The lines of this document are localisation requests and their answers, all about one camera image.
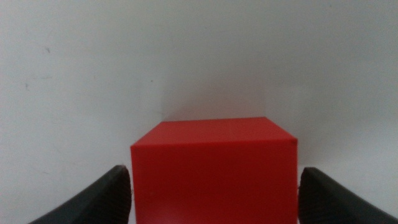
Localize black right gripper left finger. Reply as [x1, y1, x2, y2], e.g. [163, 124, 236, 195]
[27, 164, 132, 224]

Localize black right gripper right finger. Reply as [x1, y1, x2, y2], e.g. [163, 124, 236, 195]
[298, 167, 398, 224]

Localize red cube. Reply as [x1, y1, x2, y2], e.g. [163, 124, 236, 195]
[130, 116, 299, 224]

